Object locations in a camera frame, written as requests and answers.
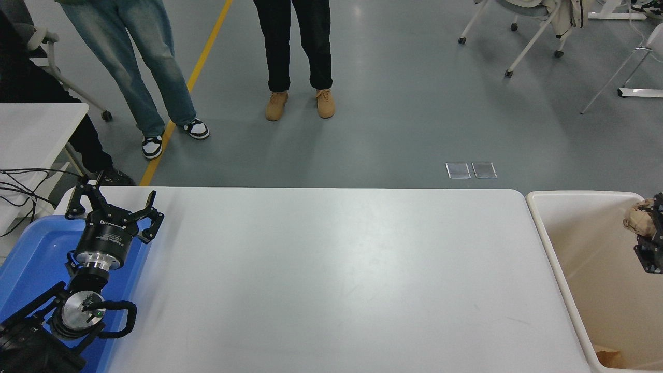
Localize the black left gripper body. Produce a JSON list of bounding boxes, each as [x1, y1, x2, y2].
[[74, 216, 137, 264]]

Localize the tan paper ball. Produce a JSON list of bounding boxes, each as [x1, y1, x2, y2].
[[623, 198, 657, 236]]

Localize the large pale bin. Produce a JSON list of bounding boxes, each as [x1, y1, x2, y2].
[[525, 191, 663, 373]]

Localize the blue plastic tray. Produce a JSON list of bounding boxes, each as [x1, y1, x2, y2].
[[0, 214, 154, 373]]

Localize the white side table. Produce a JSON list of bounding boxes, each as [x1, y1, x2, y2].
[[0, 102, 90, 235]]

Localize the tan paper scrap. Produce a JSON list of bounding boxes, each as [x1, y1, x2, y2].
[[596, 345, 625, 369]]

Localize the person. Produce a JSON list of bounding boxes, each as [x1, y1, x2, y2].
[[253, 0, 336, 122], [631, 0, 663, 20], [0, 8, 137, 186], [56, 0, 211, 160]]

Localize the white wheeled chair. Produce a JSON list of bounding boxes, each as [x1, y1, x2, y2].
[[25, 27, 113, 123]]

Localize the white desk foot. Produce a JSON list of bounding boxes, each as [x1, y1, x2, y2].
[[588, 0, 648, 21]]

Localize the white-legged office chair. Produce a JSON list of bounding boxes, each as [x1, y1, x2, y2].
[[458, 0, 588, 78]]

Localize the pale jacket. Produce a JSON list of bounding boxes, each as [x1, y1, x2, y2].
[[547, 0, 589, 40]]

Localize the black cables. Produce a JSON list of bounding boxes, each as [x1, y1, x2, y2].
[[0, 167, 86, 238]]

